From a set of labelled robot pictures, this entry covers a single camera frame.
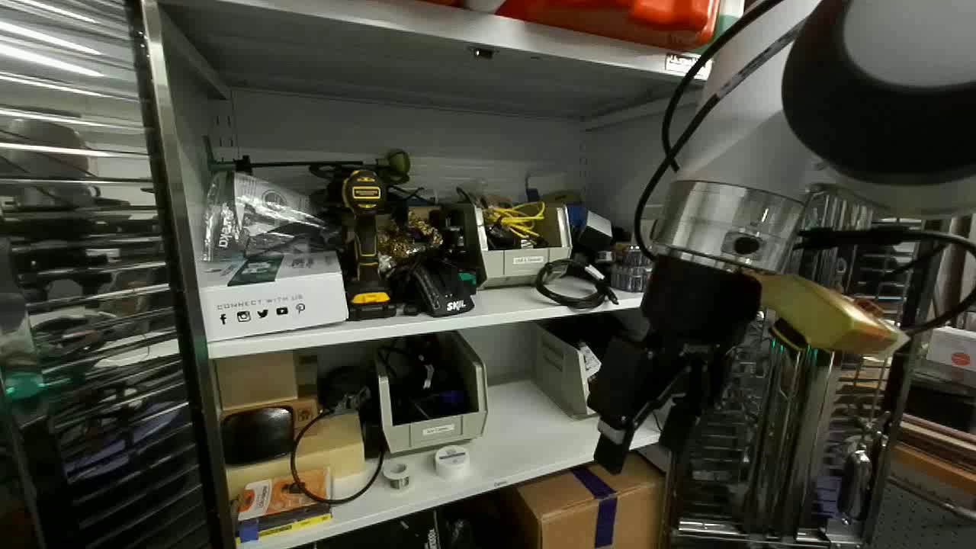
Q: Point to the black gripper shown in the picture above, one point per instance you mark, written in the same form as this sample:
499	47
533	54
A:
703	300

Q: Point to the orange cover book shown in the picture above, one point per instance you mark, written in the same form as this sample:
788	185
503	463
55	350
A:
280	500

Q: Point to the white tape roll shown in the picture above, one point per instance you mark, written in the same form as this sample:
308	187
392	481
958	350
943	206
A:
453	462

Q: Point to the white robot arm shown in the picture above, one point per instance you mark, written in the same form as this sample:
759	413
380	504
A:
887	93

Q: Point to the grey bin with black items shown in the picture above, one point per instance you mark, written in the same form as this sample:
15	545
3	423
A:
432	432

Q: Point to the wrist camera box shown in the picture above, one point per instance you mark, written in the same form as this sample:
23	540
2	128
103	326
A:
824	309

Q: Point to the clear plastic bag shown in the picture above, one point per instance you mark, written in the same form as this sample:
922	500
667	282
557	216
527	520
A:
253	208

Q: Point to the grey storage bin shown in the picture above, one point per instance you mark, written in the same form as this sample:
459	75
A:
564	369

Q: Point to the light wooden box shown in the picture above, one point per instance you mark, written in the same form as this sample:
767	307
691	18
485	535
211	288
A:
325	446

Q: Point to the black pouch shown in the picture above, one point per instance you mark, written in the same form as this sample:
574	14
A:
257	435

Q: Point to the brown cardboard box blue tape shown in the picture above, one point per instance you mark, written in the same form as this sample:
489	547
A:
580	506

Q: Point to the orange plastic case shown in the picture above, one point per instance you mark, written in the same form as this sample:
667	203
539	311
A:
621	18

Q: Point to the white metal shelf unit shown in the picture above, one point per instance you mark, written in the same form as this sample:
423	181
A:
508	423

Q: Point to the white cardboard product box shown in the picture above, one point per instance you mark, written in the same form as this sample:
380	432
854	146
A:
269	293

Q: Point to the black battery charger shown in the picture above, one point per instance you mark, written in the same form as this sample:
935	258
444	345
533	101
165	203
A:
444	291

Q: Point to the small grey tape roll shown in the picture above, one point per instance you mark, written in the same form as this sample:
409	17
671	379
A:
398	472

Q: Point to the small brown cardboard box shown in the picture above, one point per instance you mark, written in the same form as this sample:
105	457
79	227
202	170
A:
253	382

